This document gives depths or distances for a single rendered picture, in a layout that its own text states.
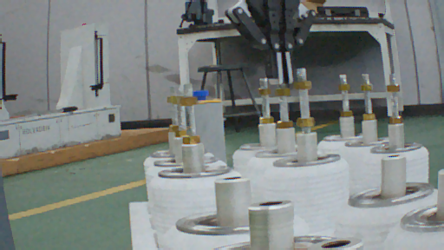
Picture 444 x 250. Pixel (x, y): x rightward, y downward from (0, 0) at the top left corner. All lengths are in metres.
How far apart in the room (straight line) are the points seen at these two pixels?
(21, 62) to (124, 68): 1.42
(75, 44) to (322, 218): 3.89
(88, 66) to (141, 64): 2.05
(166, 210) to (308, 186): 0.14
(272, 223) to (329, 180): 0.42
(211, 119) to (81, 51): 3.40
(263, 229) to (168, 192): 0.41
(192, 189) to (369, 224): 0.31
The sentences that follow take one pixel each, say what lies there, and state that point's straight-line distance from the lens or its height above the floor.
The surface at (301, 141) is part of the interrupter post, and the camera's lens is 0.80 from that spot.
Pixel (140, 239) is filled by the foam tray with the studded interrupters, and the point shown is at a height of 0.18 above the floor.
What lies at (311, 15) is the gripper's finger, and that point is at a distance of 0.95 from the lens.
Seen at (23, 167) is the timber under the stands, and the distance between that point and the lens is 3.53.
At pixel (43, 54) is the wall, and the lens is 7.18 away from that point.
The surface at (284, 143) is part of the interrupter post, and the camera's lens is 0.92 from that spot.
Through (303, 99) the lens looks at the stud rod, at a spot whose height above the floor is 0.32.
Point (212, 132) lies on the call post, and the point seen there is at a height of 0.27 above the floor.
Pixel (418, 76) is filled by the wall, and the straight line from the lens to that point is 5.79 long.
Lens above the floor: 0.34
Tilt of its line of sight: 3 degrees down
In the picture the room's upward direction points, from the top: 4 degrees counter-clockwise
